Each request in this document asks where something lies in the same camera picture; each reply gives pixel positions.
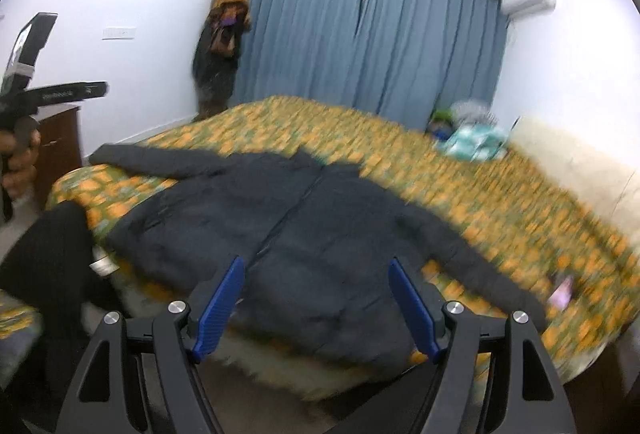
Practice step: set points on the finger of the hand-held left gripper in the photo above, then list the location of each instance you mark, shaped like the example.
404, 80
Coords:
70, 92

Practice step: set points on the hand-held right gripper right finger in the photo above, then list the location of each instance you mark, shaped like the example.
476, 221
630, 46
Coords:
412, 309

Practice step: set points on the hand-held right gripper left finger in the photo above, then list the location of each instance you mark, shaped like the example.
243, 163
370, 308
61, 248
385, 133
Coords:
220, 309

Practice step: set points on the black puffer jacket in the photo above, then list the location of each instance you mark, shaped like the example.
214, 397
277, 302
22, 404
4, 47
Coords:
310, 239

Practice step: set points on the clothes hanging on rack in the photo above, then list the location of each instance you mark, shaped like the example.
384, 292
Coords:
222, 43

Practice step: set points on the person's left hand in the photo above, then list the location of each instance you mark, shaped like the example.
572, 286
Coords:
22, 163

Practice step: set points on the brown wooden cabinet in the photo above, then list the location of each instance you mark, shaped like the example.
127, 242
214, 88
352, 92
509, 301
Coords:
60, 148

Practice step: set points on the bed with orange floral sheet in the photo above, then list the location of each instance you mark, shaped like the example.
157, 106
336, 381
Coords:
450, 194

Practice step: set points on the small pink item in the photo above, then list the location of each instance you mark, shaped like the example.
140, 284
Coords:
561, 291

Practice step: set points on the teal and white folded cloth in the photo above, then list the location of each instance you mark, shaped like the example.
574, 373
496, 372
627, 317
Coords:
475, 141

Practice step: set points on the dark blue cloth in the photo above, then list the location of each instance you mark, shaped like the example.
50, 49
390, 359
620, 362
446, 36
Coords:
439, 131

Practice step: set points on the green cloth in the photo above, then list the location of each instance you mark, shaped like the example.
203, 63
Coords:
442, 115

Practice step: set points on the grey and white cloth pile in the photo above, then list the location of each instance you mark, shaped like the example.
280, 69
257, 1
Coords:
470, 111

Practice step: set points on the cream headboard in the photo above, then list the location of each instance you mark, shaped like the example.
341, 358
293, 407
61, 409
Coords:
575, 163

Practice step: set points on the blue curtain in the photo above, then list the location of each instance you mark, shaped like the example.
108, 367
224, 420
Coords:
400, 38

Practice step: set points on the white wall switch plate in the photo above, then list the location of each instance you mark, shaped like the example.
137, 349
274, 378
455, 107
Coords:
119, 33

